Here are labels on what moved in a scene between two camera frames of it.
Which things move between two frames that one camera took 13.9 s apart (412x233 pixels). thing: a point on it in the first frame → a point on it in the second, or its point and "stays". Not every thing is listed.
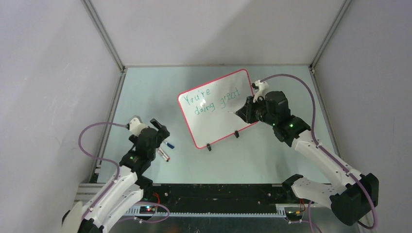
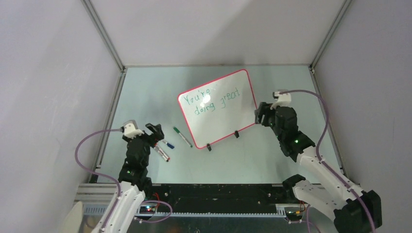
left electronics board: (147, 209) stays
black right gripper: (246, 111) → (264, 109)
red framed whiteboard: (209, 109) stays
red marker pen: (163, 156) stays
